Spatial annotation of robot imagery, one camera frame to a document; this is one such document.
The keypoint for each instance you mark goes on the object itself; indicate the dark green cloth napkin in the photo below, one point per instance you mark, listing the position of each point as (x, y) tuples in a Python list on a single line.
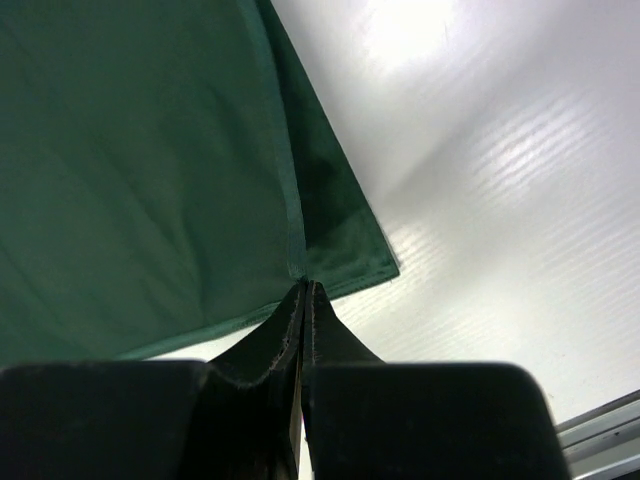
[(167, 174)]

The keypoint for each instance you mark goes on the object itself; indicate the aluminium frame rail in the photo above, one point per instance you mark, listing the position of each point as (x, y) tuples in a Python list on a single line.
[(604, 443)]

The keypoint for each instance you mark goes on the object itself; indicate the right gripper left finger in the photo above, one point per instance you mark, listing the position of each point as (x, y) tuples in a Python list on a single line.
[(234, 417)]

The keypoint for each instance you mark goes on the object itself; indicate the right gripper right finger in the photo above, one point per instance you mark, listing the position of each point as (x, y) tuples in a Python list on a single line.
[(369, 419)]

